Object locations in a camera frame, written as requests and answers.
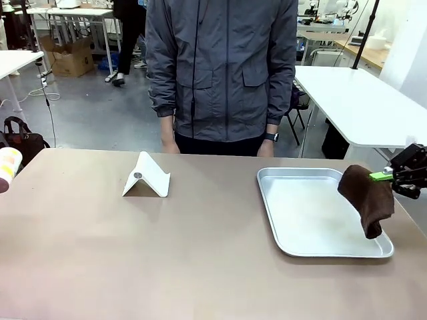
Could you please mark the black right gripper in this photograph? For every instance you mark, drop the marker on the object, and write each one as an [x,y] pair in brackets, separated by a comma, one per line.
[412,163]

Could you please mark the brown towel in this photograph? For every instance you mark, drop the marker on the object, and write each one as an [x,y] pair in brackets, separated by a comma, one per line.
[370,196]

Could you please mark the white pink lint roller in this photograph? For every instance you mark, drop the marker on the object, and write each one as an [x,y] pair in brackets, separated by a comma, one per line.
[10,166]

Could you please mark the person right forearm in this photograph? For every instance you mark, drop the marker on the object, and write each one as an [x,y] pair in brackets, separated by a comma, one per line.
[167,124]

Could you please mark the person left hand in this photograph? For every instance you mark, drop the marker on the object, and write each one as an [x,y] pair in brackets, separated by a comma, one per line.
[266,149]

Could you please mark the person right hand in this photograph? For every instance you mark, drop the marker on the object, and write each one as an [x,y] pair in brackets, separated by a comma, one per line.
[169,143]

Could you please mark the black box under table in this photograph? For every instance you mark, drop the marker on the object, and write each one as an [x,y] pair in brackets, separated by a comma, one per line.
[335,140]

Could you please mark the silver metal tray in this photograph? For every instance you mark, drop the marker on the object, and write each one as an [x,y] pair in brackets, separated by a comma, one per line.
[307,213]

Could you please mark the black folding chair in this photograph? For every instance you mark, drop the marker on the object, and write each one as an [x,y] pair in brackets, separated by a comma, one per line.
[297,106]

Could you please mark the black wrist watch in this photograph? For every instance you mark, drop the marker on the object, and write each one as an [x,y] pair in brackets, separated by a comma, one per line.
[272,137]

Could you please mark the wooden top workbench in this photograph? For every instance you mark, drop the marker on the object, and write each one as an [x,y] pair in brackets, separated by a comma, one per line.
[360,50]

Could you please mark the white cylinder container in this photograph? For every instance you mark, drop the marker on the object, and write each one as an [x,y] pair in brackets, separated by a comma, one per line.
[377,40]

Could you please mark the black tripod pole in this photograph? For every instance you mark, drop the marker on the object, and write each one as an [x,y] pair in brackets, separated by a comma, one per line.
[365,33]

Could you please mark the dark trousers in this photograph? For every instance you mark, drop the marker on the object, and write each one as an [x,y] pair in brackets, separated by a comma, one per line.
[217,146]

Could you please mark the person in grey jacket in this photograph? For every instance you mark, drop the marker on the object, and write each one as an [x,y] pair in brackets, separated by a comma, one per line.
[220,66]

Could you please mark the white folded stand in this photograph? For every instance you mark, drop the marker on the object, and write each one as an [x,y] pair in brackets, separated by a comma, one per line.
[146,183]

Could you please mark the background person in black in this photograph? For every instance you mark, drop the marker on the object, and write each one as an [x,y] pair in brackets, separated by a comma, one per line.
[128,40]

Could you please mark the blue plastic bag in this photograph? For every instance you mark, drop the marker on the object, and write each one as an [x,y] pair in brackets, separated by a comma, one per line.
[108,63]

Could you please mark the open cardboard box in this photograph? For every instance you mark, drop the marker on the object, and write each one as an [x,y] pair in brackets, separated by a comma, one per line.
[68,55]

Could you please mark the white background table with legs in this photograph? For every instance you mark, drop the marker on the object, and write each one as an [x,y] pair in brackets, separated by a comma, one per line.
[83,13]

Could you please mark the black red bag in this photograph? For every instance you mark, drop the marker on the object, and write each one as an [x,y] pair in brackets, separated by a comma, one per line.
[23,141]

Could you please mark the dark stand pole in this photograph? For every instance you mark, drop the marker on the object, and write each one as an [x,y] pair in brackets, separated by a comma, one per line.
[30,26]

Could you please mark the small white side table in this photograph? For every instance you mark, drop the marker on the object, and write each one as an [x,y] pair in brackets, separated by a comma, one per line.
[16,61]

